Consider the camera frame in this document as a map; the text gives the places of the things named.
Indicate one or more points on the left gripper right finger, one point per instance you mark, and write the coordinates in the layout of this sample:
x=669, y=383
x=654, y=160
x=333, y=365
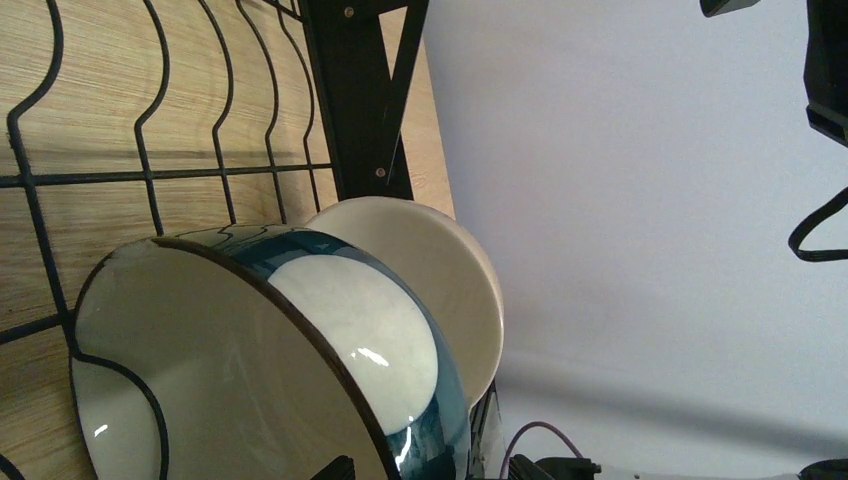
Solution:
x=522, y=468

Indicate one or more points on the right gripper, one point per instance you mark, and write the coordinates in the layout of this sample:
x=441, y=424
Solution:
x=825, y=81

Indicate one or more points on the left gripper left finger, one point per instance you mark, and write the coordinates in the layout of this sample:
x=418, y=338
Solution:
x=341, y=468

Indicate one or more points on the small blue rimmed bowl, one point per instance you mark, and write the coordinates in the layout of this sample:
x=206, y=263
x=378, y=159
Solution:
x=261, y=352

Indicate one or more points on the white ceramic bowl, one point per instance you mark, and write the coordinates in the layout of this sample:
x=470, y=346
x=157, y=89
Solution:
x=443, y=264

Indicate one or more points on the black wire dish rack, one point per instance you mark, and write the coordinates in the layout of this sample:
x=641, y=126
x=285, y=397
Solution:
x=128, y=120

